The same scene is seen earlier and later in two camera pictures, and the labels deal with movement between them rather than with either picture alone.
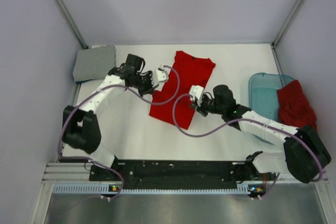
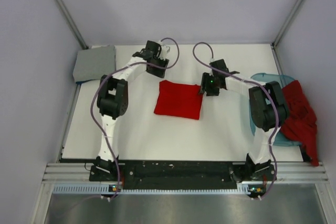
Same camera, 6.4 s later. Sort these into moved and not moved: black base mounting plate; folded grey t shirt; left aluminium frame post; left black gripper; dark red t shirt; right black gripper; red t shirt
Moved: right black gripper; red t shirt; left black gripper
Not moved: dark red t shirt; black base mounting plate; left aluminium frame post; folded grey t shirt
